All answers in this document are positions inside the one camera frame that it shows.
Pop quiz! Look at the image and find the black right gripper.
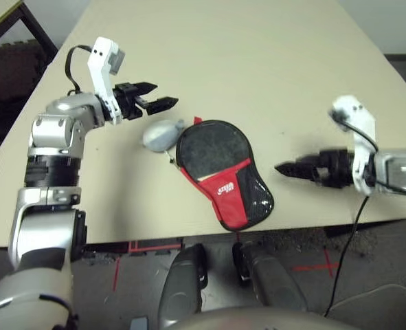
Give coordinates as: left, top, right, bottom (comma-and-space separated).
273, 148, 357, 189

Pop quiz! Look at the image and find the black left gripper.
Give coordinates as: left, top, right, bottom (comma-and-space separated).
112, 81, 179, 121

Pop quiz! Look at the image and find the black red paddle case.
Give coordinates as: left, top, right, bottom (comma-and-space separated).
170, 115, 275, 233

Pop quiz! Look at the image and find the red floor tape cross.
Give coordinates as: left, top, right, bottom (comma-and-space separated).
293, 249, 341, 278

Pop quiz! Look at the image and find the grey right robot leg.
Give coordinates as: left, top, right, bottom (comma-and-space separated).
232, 241, 308, 312

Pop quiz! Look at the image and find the grey robot leg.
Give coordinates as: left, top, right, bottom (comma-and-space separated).
157, 243, 209, 327
232, 241, 308, 312

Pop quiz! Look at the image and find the dark framed side table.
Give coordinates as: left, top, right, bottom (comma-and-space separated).
0, 0, 59, 63

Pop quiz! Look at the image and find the dark brown foam mat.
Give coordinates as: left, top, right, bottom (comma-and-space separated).
0, 39, 41, 104

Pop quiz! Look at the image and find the grey robot torso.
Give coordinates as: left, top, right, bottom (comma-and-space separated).
174, 307, 354, 330

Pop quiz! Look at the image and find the grey left robot leg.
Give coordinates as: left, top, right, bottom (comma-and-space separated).
157, 243, 209, 327

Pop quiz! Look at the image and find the grey blue rectangular block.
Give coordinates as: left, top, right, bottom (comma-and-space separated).
130, 316, 150, 330

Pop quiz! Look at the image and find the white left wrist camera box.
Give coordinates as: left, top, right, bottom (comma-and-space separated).
87, 36, 126, 125

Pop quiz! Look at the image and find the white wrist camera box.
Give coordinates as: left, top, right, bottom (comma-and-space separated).
328, 95, 377, 197
87, 36, 126, 125

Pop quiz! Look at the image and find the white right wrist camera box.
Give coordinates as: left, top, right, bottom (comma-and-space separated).
328, 95, 377, 197

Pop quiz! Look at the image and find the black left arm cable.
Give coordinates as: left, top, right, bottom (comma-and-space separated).
65, 45, 95, 97

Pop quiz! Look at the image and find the thin white floor cable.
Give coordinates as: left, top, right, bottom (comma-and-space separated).
326, 271, 406, 316

